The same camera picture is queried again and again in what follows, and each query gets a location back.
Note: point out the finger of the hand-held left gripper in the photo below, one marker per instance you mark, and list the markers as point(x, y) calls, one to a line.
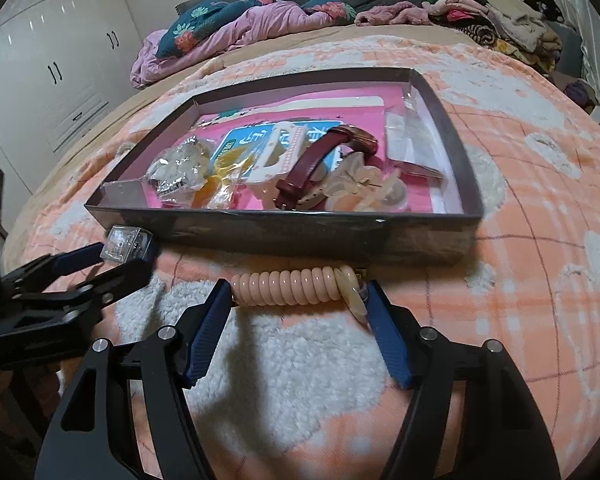
point(59, 265)
point(114, 280)

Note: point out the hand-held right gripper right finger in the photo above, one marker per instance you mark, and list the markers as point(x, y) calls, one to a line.
point(390, 340)

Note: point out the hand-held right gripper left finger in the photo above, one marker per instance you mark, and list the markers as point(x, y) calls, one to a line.
point(207, 340)

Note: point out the white stud earring card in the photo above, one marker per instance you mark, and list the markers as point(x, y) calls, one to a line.
point(127, 245)

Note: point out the grey shallow cardboard box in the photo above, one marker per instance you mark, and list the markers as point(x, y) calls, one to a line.
point(280, 240)

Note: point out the clear bag of yellow hoop earrings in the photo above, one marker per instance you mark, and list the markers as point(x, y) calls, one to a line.
point(224, 180)

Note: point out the white hair claw clip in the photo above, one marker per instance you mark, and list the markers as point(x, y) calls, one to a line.
point(275, 170)

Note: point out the clear bag of pearl earrings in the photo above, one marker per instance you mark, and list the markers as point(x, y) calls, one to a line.
point(179, 170)

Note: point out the maroon leather wristwatch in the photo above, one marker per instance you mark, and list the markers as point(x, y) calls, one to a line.
point(305, 170)

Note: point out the peach checked cloud blanket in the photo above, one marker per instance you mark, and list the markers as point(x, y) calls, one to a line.
point(530, 210)

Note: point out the white wardrobe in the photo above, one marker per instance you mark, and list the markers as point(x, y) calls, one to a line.
point(44, 60)

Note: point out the empty clear plastic bag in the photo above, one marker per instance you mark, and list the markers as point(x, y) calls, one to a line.
point(410, 135)

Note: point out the purple quilt with floral side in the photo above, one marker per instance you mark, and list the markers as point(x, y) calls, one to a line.
point(260, 22)

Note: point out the dark purple clothes heap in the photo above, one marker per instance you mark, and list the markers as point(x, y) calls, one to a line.
point(580, 94)

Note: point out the pink fluffy garment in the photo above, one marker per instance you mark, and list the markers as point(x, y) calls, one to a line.
point(395, 14)

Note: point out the pile of folded clothes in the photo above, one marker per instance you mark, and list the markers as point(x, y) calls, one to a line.
point(505, 30)

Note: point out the black garment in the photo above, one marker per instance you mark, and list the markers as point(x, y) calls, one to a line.
point(540, 5)

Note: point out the white pleated curtain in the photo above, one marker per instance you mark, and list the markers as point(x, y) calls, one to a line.
point(595, 35)

